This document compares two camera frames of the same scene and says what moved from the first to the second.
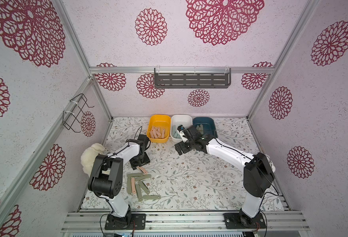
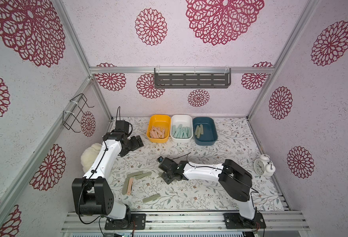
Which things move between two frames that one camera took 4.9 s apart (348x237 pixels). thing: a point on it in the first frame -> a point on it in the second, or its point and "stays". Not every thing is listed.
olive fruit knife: (134, 174) stays
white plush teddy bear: (88, 156) stays
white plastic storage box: (178, 120) stays
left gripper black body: (139, 160) -> (132, 144)
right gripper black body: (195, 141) -> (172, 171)
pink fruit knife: (152, 135) stays
